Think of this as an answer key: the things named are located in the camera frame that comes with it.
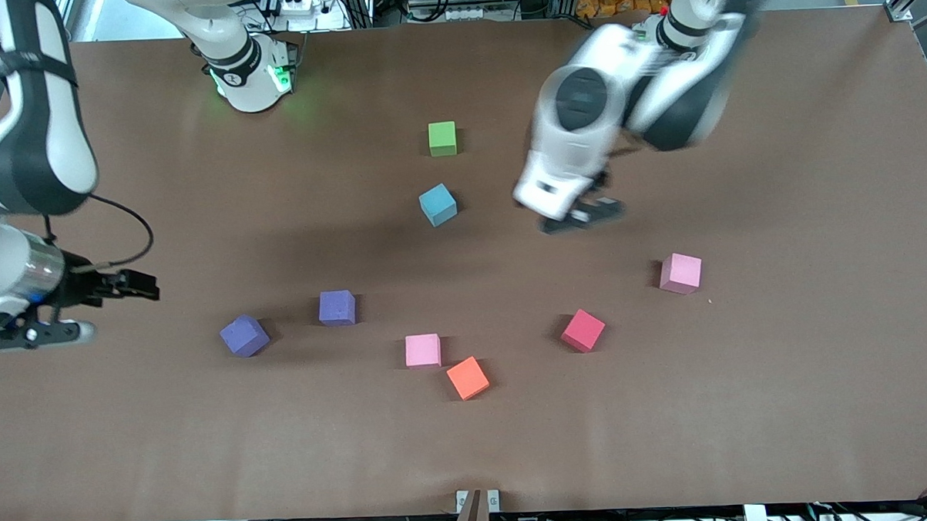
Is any blue foam block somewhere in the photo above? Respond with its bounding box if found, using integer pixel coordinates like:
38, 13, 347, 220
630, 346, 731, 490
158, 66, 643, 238
418, 182, 460, 229

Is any purple foam block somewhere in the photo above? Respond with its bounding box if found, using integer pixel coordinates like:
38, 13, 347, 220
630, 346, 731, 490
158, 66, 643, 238
317, 289, 358, 328
219, 313, 272, 359

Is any green foam block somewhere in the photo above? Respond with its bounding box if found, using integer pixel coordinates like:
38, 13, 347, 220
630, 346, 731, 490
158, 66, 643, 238
427, 120, 459, 158

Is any red foam block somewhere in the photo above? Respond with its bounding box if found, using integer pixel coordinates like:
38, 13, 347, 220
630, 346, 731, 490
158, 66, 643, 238
559, 308, 608, 355

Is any pink foam block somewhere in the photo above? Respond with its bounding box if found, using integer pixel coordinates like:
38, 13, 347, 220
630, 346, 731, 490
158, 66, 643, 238
657, 251, 704, 297
404, 332, 443, 370

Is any brown table cover mat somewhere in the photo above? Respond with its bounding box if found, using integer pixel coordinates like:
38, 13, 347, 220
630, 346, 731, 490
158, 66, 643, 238
0, 2, 927, 521

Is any orange foam block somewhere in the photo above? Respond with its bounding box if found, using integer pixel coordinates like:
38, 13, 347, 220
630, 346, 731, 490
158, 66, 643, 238
445, 355, 492, 402

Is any white power strip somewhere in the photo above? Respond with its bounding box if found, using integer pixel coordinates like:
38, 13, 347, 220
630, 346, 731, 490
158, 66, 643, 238
258, 0, 348, 35

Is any silver table edge bracket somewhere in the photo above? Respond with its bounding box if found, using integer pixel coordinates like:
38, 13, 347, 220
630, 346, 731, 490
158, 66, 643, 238
455, 488, 502, 521

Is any aluminium frame profile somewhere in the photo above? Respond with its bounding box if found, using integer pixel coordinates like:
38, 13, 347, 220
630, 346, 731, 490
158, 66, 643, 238
885, 0, 927, 123

